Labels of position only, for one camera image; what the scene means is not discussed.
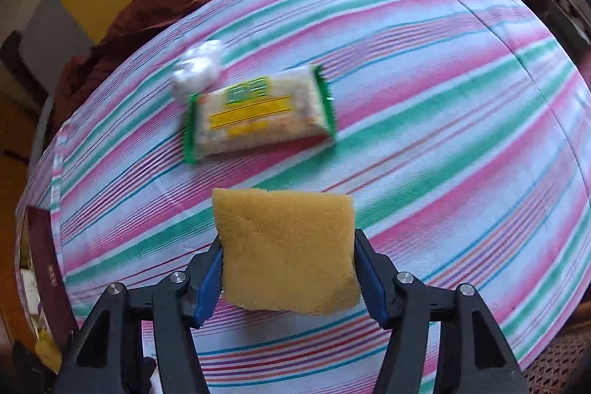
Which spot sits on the woven rattan seat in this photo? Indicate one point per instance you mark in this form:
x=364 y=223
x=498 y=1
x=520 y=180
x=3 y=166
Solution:
x=563 y=366

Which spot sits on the striped bed sheet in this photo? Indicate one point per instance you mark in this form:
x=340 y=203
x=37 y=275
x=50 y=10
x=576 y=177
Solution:
x=438 y=121

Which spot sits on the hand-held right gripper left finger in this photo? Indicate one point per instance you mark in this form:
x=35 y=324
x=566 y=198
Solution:
x=210 y=283

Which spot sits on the maroon box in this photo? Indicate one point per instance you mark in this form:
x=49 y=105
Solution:
x=48 y=278

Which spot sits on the yellow sponge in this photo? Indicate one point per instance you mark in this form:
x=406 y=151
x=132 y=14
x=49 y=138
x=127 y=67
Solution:
x=281 y=251

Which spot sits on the dark red jacket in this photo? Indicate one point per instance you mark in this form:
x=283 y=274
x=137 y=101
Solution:
x=152 y=6

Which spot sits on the green-edged snack packet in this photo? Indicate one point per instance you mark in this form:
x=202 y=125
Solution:
x=258 y=117

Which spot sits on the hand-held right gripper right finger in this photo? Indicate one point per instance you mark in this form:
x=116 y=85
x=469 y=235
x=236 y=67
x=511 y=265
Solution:
x=369 y=283

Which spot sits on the bag of white cotton balls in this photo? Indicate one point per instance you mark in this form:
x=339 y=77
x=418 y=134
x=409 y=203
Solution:
x=194 y=68

